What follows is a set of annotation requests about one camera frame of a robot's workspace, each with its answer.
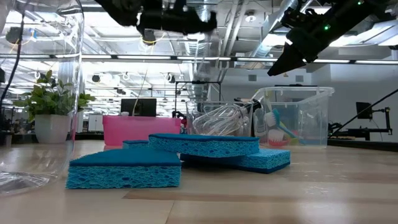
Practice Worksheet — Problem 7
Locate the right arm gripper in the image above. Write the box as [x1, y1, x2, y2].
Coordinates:
[267, 6, 338, 77]

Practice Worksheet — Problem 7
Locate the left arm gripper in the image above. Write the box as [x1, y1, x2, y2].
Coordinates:
[136, 0, 218, 35]

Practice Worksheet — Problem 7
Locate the green dish brush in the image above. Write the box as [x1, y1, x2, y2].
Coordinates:
[284, 136, 302, 146]

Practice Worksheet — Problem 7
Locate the black ceiling-hung device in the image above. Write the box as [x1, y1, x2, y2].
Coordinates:
[143, 29, 157, 47]
[6, 26, 23, 44]

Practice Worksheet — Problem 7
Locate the long ceiling light strip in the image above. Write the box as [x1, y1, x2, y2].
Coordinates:
[0, 53, 398, 65]

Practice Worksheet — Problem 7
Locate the large clear plastic bin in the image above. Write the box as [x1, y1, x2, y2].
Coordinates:
[251, 86, 335, 149]

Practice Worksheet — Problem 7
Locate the small square black monitor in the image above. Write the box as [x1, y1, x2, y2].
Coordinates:
[356, 101, 373, 120]

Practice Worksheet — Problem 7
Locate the black computer monitor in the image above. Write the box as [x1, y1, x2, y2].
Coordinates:
[120, 98, 157, 118]

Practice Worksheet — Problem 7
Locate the black stand rig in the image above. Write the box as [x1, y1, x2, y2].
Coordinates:
[329, 106, 393, 141]

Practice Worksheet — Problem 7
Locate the blue scrub sponge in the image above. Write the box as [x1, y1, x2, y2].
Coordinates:
[122, 139, 150, 149]
[65, 148, 182, 190]
[148, 133, 261, 158]
[180, 148, 292, 174]

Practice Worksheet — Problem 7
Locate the narrow clear plastic bin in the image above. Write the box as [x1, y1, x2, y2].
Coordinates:
[185, 100, 254, 138]

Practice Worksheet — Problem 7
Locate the red plastic bin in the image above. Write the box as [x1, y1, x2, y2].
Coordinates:
[102, 115, 182, 147]

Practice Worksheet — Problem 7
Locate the white cabinet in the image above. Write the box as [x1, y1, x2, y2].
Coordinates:
[88, 114, 105, 132]

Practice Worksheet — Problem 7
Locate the green potted plant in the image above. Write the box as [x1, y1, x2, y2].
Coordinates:
[12, 70, 97, 144]

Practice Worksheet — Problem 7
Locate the silver spiral ventilation duct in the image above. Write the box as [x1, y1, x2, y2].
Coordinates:
[183, 32, 218, 103]

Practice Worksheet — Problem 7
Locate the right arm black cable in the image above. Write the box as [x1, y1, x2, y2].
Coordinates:
[329, 88, 398, 138]

